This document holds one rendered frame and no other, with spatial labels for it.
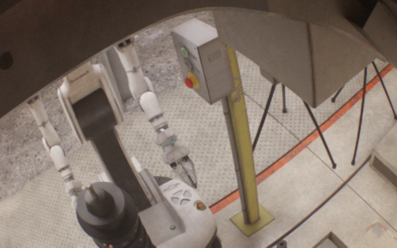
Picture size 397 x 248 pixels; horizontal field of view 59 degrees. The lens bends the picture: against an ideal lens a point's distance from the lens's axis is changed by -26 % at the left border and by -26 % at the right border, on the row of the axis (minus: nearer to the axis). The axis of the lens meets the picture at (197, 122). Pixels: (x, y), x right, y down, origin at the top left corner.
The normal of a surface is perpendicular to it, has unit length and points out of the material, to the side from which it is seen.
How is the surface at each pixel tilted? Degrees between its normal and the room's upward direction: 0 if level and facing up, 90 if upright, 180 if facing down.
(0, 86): 90
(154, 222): 0
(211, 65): 90
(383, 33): 94
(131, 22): 90
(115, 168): 70
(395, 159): 0
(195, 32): 0
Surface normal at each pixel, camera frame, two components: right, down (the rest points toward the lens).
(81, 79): 0.49, 0.66
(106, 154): 0.38, 0.28
